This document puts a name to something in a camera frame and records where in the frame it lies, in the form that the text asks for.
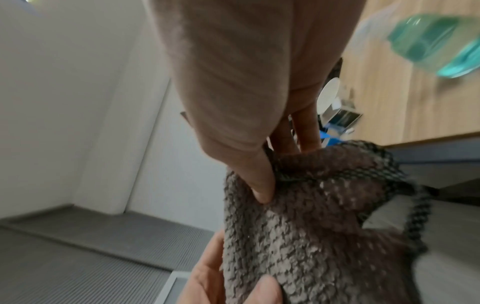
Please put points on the person's left hand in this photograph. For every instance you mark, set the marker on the person's left hand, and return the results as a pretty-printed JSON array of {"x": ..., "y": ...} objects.
[{"x": 204, "y": 279}]

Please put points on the person's right hand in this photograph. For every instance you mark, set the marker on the person's right hand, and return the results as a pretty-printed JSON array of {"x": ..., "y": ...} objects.
[{"x": 240, "y": 74}]

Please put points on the grey cleaning cloth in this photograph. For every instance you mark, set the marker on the grey cleaning cloth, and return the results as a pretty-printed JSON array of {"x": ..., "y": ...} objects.
[{"x": 307, "y": 237}]

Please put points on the white bowl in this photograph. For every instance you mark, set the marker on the white bowl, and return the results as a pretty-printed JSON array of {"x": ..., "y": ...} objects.
[{"x": 329, "y": 92}]

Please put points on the blue carton box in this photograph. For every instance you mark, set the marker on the blue carton box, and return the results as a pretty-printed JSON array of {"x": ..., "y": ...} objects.
[{"x": 332, "y": 135}]

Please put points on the small open white box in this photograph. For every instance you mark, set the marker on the small open white box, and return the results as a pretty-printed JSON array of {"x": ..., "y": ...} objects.
[{"x": 345, "y": 117}]

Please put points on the white-framed grey board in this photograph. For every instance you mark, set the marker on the white-framed grey board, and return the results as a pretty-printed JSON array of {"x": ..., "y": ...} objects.
[{"x": 75, "y": 261}]

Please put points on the black table frame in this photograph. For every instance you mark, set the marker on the black table frame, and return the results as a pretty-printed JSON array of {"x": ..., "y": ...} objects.
[{"x": 431, "y": 154}]

